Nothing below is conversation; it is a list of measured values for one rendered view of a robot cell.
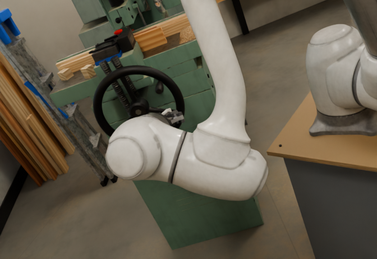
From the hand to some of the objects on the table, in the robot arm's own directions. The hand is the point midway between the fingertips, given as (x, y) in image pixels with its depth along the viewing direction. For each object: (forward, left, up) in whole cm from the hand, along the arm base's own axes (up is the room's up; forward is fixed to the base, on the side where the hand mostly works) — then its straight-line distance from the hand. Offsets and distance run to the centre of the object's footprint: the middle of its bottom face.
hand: (168, 115), depth 105 cm
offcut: (+43, -18, +6) cm, 48 cm away
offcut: (+58, -19, +6) cm, 61 cm away
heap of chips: (+13, -42, +6) cm, 44 cm away
